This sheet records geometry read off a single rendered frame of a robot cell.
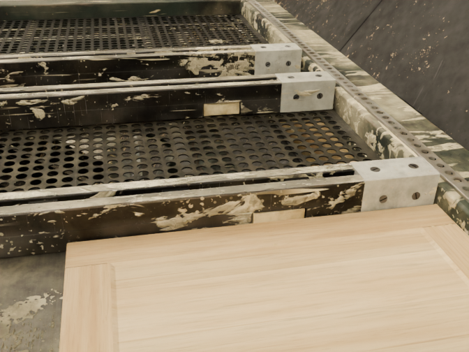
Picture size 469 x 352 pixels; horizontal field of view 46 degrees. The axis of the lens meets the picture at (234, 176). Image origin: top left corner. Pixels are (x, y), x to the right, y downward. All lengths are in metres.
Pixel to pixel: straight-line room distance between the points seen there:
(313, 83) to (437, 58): 1.43
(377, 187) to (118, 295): 0.41
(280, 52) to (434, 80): 1.21
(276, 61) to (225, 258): 0.80
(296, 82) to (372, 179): 0.43
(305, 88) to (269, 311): 0.67
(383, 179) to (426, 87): 1.71
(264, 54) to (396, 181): 0.67
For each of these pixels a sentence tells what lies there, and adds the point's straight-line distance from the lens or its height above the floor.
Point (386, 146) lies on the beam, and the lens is 1.07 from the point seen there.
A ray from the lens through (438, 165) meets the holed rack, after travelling 0.98.
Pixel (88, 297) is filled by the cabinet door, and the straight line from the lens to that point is 0.71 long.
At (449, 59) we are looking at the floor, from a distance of 2.57.
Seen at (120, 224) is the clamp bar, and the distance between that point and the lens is 0.79.
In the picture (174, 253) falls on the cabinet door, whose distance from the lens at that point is 0.76.
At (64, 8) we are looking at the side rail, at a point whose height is 1.42.
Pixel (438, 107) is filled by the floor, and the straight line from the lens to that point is 2.45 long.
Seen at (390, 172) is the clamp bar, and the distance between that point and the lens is 0.89.
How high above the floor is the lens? 1.55
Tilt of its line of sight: 26 degrees down
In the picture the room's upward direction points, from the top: 63 degrees counter-clockwise
